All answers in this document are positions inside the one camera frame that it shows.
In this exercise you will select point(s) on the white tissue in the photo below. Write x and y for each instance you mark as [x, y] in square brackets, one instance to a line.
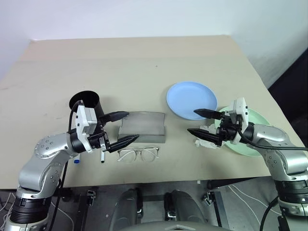
[204, 144]

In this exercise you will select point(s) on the grey robot torso panel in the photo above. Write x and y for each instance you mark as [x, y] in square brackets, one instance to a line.
[168, 227]

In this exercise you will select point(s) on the metal frame clamp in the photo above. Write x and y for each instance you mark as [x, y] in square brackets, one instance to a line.
[90, 196]
[209, 197]

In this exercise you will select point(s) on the white marker with black cap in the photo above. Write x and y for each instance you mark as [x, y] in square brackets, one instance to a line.
[102, 157]

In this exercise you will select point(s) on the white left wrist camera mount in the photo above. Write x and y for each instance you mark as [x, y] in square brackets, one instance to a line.
[80, 118]

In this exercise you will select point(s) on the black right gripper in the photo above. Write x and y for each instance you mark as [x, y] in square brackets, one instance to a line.
[227, 131]

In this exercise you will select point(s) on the black round pen cup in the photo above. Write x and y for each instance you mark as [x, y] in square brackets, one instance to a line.
[84, 97]

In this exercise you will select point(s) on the green round plate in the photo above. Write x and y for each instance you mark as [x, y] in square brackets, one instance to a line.
[258, 118]

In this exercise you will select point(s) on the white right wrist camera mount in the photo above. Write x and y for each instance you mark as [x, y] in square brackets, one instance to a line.
[239, 108]

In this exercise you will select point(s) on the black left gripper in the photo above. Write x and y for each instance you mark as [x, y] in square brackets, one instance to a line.
[98, 142]

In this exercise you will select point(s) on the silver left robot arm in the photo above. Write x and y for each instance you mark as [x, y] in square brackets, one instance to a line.
[48, 149]

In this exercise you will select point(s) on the dark grey rounded shell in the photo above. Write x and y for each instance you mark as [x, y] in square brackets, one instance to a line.
[127, 207]
[185, 207]

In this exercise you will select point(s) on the black table leg frame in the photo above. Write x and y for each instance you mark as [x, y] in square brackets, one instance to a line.
[83, 211]
[220, 211]

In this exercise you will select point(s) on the clear-framed eyeglasses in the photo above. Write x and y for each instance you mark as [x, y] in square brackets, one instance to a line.
[149, 155]

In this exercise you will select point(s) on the blue round plate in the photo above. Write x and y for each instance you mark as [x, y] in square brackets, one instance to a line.
[187, 98]

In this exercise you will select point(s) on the white marker with blue cap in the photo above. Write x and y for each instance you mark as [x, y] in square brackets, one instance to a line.
[77, 161]

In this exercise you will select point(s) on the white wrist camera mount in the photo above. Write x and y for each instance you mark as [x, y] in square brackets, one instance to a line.
[239, 108]
[80, 118]

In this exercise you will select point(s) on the grey glasses case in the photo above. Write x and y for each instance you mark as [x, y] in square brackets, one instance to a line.
[144, 127]

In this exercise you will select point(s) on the black frame crossbar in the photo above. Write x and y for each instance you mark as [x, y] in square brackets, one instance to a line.
[154, 197]

